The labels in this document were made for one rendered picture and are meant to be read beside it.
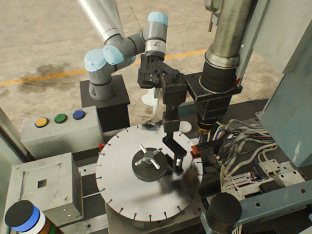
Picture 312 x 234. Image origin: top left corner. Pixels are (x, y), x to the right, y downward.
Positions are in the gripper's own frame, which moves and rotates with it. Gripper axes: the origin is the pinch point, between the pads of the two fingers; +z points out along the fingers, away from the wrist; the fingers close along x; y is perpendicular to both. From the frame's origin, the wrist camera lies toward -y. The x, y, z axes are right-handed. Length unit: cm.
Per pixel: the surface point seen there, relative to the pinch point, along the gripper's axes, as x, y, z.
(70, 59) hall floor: -177, 124, -81
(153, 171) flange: 8.4, -1.3, 19.8
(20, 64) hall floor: -167, 178, -68
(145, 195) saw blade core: 11.5, 0.4, 26.1
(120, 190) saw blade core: 11.3, 7.8, 25.6
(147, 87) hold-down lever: 23.7, 0.9, -2.3
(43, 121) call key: -6.5, 43.9, 6.6
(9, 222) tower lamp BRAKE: 37, 21, 26
